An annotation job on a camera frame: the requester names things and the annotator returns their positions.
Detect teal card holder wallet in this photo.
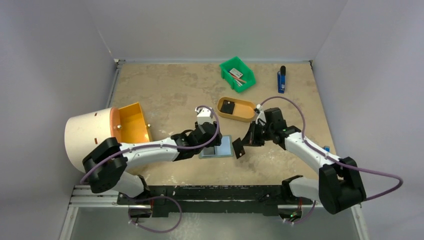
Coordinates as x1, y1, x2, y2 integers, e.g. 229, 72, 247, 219
199, 135, 234, 159

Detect black credit card stack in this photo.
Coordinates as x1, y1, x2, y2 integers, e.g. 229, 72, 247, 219
220, 100, 235, 115

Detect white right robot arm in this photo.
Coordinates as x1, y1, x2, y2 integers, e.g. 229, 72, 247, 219
232, 107, 367, 215

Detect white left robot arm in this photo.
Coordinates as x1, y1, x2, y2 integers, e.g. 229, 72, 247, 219
81, 121, 222, 205

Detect tan oval tray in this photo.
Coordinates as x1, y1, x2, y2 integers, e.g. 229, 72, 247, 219
217, 96, 256, 123

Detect blue black lighter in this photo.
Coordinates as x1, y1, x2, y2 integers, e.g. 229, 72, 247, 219
277, 65, 286, 94

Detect small items in bin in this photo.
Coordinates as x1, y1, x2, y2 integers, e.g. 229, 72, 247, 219
228, 68, 247, 86

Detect green plastic bin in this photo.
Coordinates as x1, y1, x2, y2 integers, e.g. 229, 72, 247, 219
219, 56, 256, 93

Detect orange drawer tray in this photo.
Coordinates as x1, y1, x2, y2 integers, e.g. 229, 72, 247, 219
109, 102, 153, 144

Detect white cylinder drum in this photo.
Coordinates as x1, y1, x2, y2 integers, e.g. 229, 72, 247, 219
64, 107, 122, 173

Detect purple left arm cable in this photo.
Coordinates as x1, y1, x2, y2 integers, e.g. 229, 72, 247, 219
80, 105, 221, 234

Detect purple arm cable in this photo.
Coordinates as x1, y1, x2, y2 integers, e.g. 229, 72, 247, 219
80, 105, 221, 234
256, 96, 404, 226

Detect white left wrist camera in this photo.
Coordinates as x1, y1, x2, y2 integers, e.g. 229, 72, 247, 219
195, 106, 214, 125

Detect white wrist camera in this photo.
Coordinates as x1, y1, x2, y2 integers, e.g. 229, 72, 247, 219
195, 106, 214, 125
254, 104, 267, 126

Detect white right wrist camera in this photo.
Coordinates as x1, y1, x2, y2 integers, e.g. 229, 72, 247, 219
254, 104, 267, 126

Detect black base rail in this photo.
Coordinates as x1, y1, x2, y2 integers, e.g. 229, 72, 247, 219
117, 185, 312, 218

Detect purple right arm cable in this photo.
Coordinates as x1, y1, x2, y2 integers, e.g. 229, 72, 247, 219
256, 96, 404, 226

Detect aluminium frame rail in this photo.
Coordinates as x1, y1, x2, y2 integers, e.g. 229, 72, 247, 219
69, 185, 129, 208

